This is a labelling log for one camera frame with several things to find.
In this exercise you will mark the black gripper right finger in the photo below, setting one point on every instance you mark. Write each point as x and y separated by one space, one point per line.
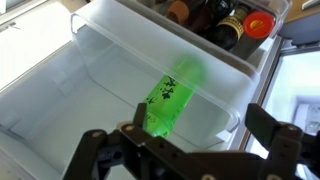
276 140

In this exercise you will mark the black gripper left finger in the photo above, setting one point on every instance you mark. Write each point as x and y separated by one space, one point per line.
136 150

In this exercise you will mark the green plastic drink bottle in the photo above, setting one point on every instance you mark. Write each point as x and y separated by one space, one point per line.
170 96

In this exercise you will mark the stainless steel fridge body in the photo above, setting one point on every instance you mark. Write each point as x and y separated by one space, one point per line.
290 83

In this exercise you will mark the open fridge door white liner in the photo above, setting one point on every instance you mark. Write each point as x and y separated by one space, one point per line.
50 110

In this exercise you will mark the frosted deep fridge door bin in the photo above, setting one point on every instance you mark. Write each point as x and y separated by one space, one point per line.
133 43

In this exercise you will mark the red capped sauce bottle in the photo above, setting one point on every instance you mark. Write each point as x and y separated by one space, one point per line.
258 25

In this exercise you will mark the dark bottle with yellow label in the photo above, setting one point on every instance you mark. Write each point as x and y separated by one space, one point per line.
226 33

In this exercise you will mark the clear shallow fridge door bin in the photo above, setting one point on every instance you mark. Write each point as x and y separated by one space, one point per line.
280 10

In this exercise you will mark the dark glass bottle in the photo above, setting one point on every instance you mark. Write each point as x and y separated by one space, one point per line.
208 13

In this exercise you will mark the brown capped sauce bottle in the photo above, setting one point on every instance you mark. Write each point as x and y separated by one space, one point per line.
178 11

